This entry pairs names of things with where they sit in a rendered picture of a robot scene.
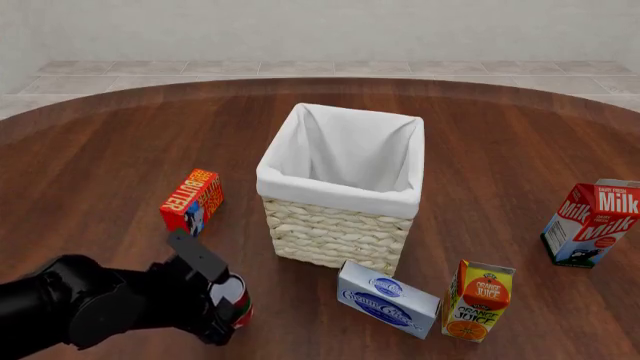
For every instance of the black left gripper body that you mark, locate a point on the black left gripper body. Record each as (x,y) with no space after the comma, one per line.
(182,296)

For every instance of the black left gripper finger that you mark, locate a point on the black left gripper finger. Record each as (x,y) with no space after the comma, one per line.
(222,322)

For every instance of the red and green soup tin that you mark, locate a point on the red and green soup tin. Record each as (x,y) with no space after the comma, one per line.
(227,288)

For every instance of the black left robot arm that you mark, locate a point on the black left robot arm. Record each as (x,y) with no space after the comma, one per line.
(60,300)

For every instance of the wicker basket with white liner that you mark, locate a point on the wicker basket with white liner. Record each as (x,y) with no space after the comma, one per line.
(345,187)

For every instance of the red butter box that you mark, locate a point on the red butter box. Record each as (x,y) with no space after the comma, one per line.
(192,200)

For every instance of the blue cream cheese box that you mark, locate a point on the blue cream cheese box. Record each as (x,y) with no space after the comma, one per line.
(385,300)

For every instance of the orange juice carton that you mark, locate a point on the orange juice carton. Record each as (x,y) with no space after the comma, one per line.
(477,302)

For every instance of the red and white milk carton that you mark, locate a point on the red and white milk carton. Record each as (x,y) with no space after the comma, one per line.
(592,225)

